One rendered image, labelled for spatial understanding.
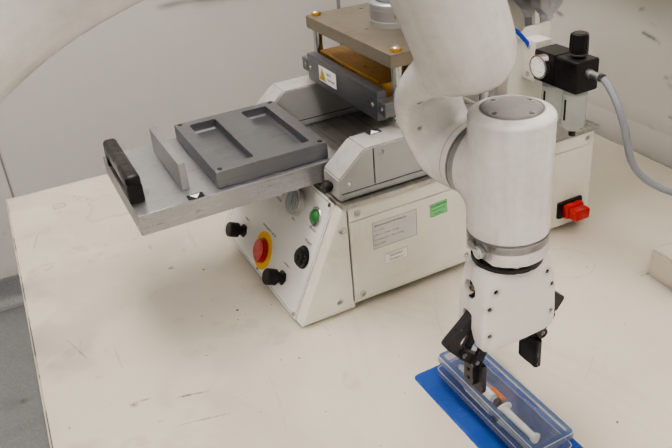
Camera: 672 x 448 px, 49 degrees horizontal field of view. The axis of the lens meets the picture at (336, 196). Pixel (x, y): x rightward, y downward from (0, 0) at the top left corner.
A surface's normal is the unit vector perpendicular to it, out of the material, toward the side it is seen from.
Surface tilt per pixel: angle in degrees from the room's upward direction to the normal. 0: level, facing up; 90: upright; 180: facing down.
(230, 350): 0
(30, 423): 0
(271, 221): 65
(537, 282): 88
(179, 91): 90
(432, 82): 115
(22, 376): 0
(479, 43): 99
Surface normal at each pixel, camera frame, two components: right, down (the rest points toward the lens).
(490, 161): -0.61, 0.42
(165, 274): -0.07, -0.88
